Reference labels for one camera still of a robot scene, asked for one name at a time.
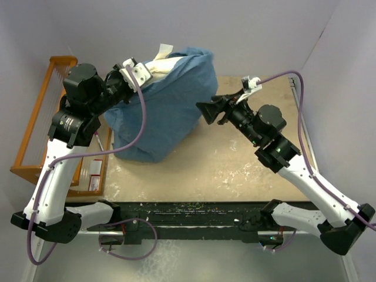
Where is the blue pillowcase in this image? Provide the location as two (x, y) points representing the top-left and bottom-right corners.
(104, 47), (218, 163)

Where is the orange wooden tiered rack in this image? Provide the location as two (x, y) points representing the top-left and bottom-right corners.
(10, 56), (108, 197)

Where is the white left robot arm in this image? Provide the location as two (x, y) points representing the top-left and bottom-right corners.
(11, 60), (146, 244)

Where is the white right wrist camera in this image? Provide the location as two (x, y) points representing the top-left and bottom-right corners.
(236, 76), (262, 104)

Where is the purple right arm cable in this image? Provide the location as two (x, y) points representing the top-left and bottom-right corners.
(258, 70), (376, 231)

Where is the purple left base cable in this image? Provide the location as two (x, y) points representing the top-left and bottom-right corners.
(98, 217), (158, 260)

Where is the magenta capped marker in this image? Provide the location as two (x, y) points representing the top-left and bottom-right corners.
(95, 133), (104, 152)

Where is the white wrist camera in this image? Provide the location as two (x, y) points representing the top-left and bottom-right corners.
(236, 76), (262, 104)
(119, 58), (153, 92)

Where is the white pillow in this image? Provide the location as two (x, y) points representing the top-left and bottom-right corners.
(145, 43), (183, 83)

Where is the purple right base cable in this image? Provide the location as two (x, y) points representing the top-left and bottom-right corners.
(259, 229), (297, 254)

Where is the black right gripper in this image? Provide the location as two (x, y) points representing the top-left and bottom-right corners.
(197, 87), (263, 145)

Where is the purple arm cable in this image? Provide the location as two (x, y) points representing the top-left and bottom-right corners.
(26, 67), (147, 266)
(258, 70), (376, 231)

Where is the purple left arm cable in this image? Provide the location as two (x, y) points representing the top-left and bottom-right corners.
(26, 67), (147, 266)

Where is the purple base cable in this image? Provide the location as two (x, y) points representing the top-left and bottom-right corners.
(259, 229), (297, 254)
(98, 217), (158, 260)

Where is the red white small box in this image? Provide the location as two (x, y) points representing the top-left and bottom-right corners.
(88, 159), (103, 192)

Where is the aluminium frame rail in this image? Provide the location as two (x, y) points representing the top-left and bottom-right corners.
(287, 73), (318, 169)

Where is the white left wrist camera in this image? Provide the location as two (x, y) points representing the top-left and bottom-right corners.
(119, 58), (153, 92)

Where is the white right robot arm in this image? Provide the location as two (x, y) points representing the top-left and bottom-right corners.
(196, 95), (375, 256)

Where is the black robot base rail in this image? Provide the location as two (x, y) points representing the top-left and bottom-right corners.
(89, 202), (293, 244)

